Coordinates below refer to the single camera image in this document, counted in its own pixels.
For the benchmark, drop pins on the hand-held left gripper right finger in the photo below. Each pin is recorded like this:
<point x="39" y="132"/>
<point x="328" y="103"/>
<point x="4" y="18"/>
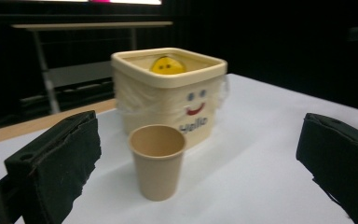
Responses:
<point x="341" y="155"/>

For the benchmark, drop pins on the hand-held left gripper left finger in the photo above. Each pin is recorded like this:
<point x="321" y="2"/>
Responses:
<point x="59" y="168"/>

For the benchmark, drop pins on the brown paper cup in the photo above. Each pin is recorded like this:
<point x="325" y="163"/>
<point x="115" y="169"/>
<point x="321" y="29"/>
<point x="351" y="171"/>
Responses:
<point x="157" y="168"/>

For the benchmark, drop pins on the cream trash bin with face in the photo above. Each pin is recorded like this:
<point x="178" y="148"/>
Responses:
<point x="167" y="102"/>

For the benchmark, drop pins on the yellow round toy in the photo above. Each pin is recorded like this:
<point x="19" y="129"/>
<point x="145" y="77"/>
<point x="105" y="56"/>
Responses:
<point x="167" y="66"/>

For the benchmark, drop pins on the metal frame table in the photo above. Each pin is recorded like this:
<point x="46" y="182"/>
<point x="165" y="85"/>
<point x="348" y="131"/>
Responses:
<point x="74" y="71"/>

